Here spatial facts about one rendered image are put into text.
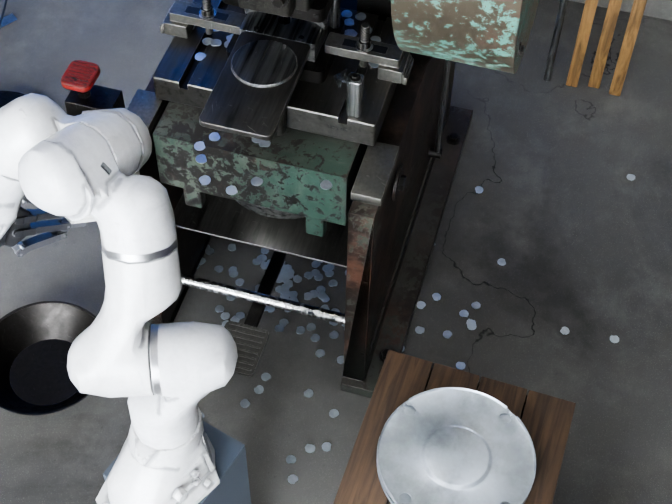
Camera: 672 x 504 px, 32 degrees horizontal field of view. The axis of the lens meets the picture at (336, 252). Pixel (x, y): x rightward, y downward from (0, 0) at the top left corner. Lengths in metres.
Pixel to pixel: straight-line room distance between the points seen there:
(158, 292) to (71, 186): 0.20
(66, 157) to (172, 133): 0.67
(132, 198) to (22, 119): 0.20
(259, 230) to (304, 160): 0.36
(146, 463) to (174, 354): 0.28
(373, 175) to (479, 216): 0.82
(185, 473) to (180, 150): 0.65
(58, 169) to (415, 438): 0.91
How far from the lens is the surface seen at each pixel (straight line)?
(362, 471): 2.19
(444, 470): 2.16
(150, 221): 1.66
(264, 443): 2.61
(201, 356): 1.76
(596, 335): 2.83
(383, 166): 2.22
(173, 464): 1.98
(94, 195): 1.64
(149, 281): 1.69
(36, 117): 1.73
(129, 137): 1.72
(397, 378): 2.29
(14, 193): 1.83
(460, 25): 1.66
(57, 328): 2.80
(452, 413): 2.23
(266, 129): 2.09
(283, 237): 2.53
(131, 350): 1.75
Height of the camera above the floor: 2.31
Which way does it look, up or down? 53 degrees down
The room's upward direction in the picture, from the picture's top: 1 degrees clockwise
